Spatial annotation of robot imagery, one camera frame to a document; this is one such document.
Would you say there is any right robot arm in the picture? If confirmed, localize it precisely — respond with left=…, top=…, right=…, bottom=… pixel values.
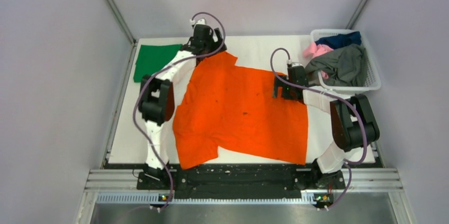
left=273, top=64, right=380, bottom=188

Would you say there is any grey t-shirt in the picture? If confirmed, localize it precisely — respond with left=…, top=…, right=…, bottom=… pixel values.
left=305, top=44, right=368, bottom=87

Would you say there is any pink t-shirt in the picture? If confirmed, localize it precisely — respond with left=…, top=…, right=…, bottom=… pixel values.
left=302, top=42, right=333, bottom=58

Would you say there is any white plastic laundry basket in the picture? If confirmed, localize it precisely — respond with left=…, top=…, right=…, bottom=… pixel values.
left=310, top=29, right=381, bottom=95

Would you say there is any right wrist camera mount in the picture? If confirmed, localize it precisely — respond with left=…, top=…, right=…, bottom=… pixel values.
left=287, top=59, right=304, bottom=68

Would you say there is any folded green t-shirt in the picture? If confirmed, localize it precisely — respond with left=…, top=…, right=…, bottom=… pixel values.
left=133, top=44, right=182, bottom=83

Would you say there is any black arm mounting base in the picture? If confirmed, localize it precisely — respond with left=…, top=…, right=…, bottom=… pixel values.
left=137, top=164, right=345, bottom=200

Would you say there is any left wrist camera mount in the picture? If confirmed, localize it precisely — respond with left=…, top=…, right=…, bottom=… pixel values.
left=190, top=18, right=207, bottom=27

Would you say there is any orange t-shirt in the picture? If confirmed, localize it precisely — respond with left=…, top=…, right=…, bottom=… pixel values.
left=173, top=52, right=309, bottom=169

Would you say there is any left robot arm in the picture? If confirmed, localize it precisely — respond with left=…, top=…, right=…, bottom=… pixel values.
left=133, top=20, right=227, bottom=189

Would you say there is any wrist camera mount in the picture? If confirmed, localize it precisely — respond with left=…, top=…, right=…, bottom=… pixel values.
left=287, top=59, right=304, bottom=68
left=190, top=18, right=207, bottom=27

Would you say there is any navy blue t-shirt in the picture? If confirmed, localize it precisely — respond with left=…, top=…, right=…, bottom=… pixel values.
left=315, top=31, right=362, bottom=49

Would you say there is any left corner metal strut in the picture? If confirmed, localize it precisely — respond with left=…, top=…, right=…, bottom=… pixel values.
left=88, top=0, right=138, bottom=47

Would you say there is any aluminium frame rail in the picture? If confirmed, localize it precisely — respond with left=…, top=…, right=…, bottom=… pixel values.
left=85, top=164, right=403, bottom=205

